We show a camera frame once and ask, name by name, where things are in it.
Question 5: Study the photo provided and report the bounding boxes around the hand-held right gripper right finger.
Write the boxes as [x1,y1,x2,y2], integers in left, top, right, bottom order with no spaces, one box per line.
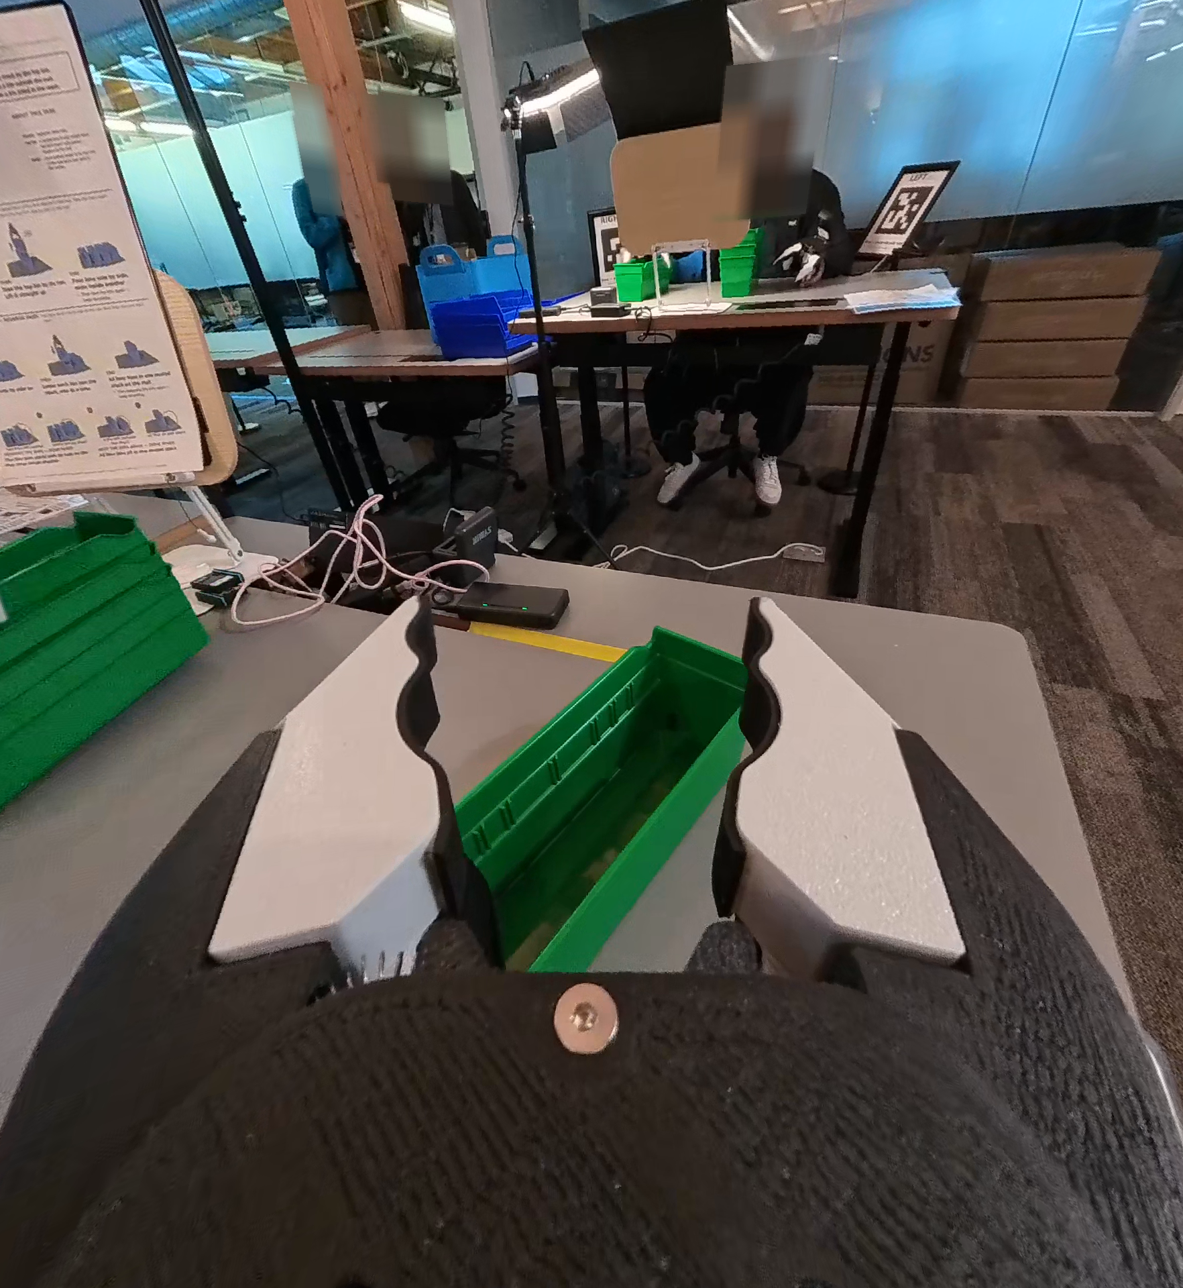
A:
[712,597,967,982]

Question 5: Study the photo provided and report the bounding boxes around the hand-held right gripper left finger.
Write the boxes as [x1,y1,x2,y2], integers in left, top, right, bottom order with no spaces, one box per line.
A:
[208,597,497,967]

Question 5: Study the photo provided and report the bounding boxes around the green plastic bin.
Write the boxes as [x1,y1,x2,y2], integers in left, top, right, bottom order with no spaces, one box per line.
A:
[453,627,754,976]
[0,512,211,846]

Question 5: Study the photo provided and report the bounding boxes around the stack of blue bins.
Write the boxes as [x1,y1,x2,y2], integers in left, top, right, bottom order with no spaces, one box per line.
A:
[417,236,553,361]

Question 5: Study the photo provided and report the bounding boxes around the black power bank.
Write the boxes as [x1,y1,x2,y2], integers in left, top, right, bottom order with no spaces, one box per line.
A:
[451,581,572,631]

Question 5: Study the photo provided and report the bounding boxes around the yellow tape strip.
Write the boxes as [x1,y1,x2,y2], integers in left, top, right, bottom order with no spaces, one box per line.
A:
[468,622,627,666]

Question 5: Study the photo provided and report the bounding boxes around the black zip case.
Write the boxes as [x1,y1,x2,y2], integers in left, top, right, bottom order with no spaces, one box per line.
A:
[434,507,501,566]

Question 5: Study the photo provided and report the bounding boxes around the instruction poster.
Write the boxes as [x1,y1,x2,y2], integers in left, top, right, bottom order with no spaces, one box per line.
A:
[0,0,206,495]

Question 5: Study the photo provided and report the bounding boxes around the black office chair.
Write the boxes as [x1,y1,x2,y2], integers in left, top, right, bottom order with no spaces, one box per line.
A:
[693,403,815,505]
[380,388,528,495]

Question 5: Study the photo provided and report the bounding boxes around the black floor lamp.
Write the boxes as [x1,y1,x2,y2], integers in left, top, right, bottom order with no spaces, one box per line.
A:
[139,0,363,514]

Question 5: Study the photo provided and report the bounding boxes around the long wooden-edged desk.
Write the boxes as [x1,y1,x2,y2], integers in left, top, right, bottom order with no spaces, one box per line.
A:
[204,325,543,505]
[509,267,961,601]

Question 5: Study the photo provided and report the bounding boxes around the cardboard box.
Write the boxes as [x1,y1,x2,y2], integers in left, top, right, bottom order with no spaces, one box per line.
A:
[813,313,961,405]

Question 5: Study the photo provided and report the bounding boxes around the white papers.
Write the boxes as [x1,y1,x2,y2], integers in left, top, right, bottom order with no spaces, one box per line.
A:
[844,284,963,313]

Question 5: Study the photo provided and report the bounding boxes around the framed fiducial tag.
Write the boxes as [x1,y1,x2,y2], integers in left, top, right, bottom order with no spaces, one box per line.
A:
[587,206,633,288]
[858,162,963,257]

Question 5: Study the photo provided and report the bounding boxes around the tan board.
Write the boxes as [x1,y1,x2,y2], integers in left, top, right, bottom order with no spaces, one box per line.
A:
[610,125,754,254]

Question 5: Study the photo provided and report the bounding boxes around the black light stand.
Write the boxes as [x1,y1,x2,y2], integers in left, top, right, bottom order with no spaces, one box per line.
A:
[501,60,618,566]

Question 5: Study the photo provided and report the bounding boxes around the black panel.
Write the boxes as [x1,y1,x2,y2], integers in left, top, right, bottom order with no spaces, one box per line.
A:
[583,0,735,142]

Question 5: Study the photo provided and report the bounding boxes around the pink cable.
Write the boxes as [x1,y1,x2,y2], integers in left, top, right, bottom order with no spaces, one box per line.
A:
[231,493,493,631]

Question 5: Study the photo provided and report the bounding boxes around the plain wooden post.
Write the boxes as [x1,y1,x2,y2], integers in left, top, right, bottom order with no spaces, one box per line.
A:
[284,0,413,334]

